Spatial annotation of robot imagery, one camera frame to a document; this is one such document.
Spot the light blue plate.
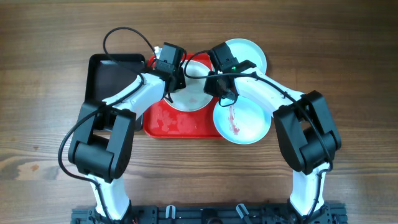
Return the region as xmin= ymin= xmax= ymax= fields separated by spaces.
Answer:
xmin=225 ymin=39 xmax=267 ymax=74
xmin=213 ymin=96 xmax=272 ymax=144

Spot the red tray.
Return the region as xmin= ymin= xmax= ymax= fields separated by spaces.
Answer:
xmin=142 ymin=53 xmax=268 ymax=139

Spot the black tray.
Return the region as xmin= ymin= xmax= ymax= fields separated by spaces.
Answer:
xmin=85 ymin=54 xmax=146 ymax=101

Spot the white plate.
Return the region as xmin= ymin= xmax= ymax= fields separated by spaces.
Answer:
xmin=165 ymin=60 xmax=213 ymax=112

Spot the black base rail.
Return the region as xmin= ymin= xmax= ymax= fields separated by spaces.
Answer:
xmin=70 ymin=202 xmax=348 ymax=224

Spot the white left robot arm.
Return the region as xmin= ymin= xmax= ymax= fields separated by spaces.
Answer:
xmin=64 ymin=60 xmax=185 ymax=223

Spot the light blue near plate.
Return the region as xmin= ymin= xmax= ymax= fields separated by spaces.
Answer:
xmin=213 ymin=96 xmax=272 ymax=144

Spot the light blue far plate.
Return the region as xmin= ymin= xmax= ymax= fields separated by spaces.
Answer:
xmin=225 ymin=39 xmax=267 ymax=74

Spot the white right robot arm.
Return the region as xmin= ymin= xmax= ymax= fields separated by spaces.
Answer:
xmin=204 ymin=60 xmax=341 ymax=222

